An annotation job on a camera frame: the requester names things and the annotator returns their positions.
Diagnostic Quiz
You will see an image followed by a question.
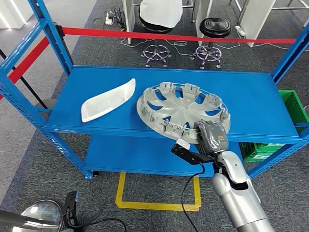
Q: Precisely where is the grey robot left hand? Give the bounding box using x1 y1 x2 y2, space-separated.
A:
62 190 104 232

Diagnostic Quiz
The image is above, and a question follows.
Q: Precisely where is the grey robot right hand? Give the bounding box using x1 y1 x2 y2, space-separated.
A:
194 119 229 157

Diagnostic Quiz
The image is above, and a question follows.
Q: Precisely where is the silver plastic wheel cover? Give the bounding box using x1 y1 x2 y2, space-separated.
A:
136 81 231 145

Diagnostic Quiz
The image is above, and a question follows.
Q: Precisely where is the blue metal shelf rack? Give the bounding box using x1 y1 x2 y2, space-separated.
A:
0 0 309 181

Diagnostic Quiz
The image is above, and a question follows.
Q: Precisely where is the white curved plastic part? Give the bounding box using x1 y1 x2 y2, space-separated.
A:
81 78 136 123

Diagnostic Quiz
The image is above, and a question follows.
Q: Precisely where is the green plastic crate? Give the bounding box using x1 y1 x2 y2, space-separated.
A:
241 149 286 163
239 89 309 154

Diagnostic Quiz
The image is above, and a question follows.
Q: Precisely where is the black round stool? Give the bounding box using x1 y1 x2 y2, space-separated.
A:
138 14 174 69
190 17 232 70

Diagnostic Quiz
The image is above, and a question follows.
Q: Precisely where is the red barrier belt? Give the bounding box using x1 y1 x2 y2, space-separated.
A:
61 27 297 45
0 36 50 101

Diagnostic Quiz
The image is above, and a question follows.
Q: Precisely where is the person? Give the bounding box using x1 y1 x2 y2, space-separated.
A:
139 0 183 29

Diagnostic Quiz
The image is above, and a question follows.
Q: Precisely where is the black camera bracket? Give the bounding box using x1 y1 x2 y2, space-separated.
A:
170 143 214 166

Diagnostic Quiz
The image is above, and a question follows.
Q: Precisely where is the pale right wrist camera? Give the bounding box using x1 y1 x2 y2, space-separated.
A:
176 138 191 150

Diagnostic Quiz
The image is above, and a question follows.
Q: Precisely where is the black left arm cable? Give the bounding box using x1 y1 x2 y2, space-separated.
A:
72 217 127 232

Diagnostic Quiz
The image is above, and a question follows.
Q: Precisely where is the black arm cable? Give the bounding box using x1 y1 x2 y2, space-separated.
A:
181 161 207 232
72 217 127 232

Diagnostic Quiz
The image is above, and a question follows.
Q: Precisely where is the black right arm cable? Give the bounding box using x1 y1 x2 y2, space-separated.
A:
181 161 207 232

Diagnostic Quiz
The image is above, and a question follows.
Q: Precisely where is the white floor cable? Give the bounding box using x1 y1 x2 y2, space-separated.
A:
120 38 194 58
219 41 309 53

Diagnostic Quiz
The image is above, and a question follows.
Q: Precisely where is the black cable bundle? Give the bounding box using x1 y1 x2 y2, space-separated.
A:
91 7 127 32

